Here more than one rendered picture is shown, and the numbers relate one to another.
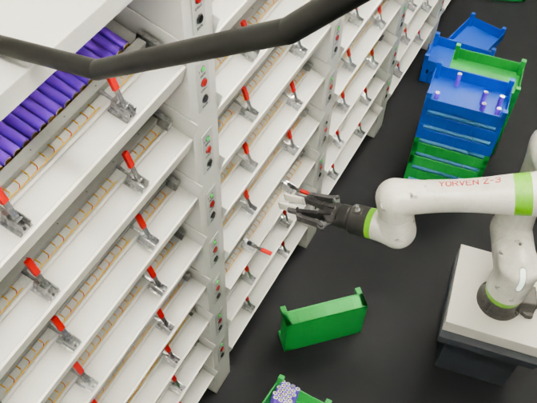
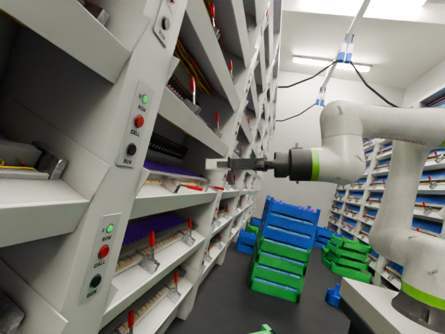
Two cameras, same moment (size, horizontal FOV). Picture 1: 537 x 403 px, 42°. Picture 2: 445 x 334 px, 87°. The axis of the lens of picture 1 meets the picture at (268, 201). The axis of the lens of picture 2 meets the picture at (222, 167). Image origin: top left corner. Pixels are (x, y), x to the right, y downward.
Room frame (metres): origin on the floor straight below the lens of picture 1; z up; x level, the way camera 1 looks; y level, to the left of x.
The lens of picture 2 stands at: (0.64, 0.08, 0.61)
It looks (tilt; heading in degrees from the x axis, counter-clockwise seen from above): 2 degrees up; 346
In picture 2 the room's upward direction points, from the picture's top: 14 degrees clockwise
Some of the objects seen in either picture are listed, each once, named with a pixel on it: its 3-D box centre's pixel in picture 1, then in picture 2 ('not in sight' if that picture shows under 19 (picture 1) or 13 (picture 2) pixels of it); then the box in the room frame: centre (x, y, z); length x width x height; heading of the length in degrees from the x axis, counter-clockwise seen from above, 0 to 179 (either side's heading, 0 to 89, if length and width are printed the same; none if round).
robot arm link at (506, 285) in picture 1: (512, 273); (428, 266); (1.19, -0.78, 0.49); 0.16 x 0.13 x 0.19; 176
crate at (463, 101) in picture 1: (469, 93); (290, 207); (1.98, -0.75, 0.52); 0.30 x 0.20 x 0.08; 72
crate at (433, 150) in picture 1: (454, 136); (281, 244); (1.98, -0.75, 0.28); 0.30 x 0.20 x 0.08; 72
